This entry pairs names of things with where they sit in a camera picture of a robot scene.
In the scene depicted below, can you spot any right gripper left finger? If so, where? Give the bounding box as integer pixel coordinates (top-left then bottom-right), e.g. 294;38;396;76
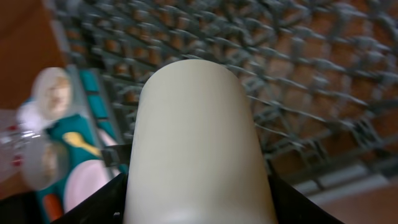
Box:
52;174;128;224

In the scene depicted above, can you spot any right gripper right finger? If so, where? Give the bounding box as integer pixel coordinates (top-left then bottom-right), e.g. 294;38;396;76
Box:
268;175;343;224

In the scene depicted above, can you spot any pink round plate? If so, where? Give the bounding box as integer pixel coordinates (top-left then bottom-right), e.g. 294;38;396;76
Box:
63;160;111;213

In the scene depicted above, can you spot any yellow plastic spoon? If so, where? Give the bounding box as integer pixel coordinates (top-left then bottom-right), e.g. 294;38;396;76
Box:
62;132;101;157

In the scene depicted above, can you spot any white paper cup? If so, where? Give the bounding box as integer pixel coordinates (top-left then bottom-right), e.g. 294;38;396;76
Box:
124;59;277;224

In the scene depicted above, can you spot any grey dishwasher rack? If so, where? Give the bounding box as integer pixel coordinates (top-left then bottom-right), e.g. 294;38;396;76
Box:
44;0;397;197

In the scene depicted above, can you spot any orange carrot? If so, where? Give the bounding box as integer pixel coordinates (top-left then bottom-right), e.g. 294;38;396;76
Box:
42;194;64;222

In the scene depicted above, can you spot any grey bowl with rice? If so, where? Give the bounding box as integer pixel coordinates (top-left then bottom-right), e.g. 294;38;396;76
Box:
21;137;70;190

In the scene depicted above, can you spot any teal plastic tray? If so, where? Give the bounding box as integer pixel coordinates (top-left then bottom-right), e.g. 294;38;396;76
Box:
21;70;130;224

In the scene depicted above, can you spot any red silver foil wrapper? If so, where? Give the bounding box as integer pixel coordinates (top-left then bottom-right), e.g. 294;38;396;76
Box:
1;125;40;167

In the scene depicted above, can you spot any crumpled white napkin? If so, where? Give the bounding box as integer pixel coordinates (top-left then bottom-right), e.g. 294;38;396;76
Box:
16;101;55;133

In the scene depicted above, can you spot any cream bowl with peanuts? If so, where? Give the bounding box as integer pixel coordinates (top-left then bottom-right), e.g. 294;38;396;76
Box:
32;67;74;121

